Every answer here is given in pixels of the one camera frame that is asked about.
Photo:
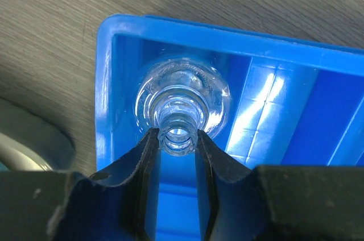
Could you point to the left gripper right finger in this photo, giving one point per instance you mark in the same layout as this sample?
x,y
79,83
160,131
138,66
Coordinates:
x,y
275,202

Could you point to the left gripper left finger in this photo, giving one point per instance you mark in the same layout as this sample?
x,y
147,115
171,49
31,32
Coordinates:
x,y
119,202

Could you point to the blue compartment bin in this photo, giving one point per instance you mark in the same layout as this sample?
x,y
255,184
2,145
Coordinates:
x,y
292,101

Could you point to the clear glass flask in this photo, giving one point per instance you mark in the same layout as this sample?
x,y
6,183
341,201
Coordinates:
x,y
181,96

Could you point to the dark grey tray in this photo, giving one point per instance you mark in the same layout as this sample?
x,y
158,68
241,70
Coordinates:
x,y
29,143

